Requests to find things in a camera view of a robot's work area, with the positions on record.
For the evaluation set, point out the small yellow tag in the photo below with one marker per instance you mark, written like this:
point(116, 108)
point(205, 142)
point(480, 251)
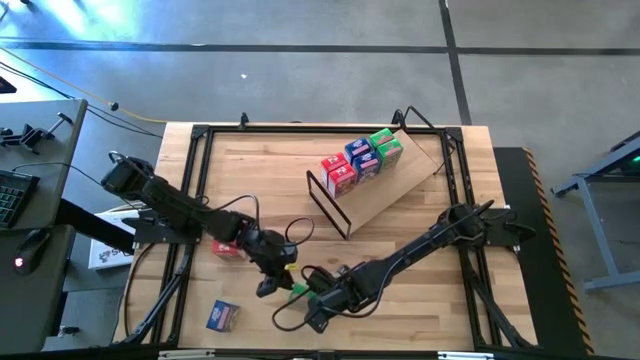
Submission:
point(289, 268)

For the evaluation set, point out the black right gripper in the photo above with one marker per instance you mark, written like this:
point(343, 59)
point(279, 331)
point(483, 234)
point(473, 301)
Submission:
point(335, 295)

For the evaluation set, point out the black computer mouse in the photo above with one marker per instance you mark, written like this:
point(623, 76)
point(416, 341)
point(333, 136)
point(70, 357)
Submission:
point(30, 252)

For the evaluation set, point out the black hazard-striped floor mat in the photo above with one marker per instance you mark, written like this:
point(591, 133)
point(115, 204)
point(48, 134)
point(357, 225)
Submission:
point(550, 300)

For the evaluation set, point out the red Froot Loops cereal box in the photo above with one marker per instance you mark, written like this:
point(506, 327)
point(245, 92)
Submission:
point(225, 251)
point(342, 181)
point(333, 162)

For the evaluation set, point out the white printed box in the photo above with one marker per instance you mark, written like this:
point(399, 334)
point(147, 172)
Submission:
point(107, 255)

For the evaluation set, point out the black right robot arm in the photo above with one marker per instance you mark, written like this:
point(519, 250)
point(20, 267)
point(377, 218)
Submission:
point(425, 245)

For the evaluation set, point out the black aluminium rig frame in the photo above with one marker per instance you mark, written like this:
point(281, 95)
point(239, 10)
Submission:
point(270, 129)

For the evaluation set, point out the wooden shelf with black frame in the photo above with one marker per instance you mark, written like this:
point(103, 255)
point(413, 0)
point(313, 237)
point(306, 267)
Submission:
point(385, 200)

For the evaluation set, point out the black flat device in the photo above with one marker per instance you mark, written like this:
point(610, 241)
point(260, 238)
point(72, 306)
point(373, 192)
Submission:
point(6, 86)

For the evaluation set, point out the black support bar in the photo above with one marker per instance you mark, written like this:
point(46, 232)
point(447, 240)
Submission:
point(90, 227)

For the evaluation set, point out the black table clamp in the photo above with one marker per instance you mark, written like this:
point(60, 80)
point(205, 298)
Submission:
point(398, 118)
point(243, 120)

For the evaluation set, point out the black backlit keyboard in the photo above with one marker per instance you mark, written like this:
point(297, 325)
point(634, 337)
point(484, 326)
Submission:
point(15, 197)

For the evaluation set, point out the grey side desk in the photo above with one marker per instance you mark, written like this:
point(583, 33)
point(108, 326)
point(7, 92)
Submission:
point(30, 310)

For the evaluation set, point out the grey metal table frame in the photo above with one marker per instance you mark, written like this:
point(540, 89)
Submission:
point(597, 235)

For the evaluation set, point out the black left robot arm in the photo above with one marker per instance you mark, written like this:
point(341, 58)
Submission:
point(170, 205)

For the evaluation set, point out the blue Frosted Flakes cereal box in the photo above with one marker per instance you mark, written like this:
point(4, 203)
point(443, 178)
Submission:
point(357, 148)
point(366, 167)
point(222, 316)

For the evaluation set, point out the small black clamp knob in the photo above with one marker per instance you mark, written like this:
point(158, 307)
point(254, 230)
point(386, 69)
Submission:
point(67, 330)

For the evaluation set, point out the black desk clamp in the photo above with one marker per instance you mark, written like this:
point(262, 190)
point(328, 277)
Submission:
point(30, 136)

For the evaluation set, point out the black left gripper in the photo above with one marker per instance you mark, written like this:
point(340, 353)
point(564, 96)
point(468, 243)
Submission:
point(272, 252)

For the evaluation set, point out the green Apple Jacks cereal box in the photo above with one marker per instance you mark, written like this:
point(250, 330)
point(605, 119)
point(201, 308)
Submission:
point(300, 291)
point(381, 136)
point(390, 154)

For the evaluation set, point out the silver metal bracket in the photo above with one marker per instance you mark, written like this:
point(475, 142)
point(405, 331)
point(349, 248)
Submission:
point(185, 355)
point(465, 356)

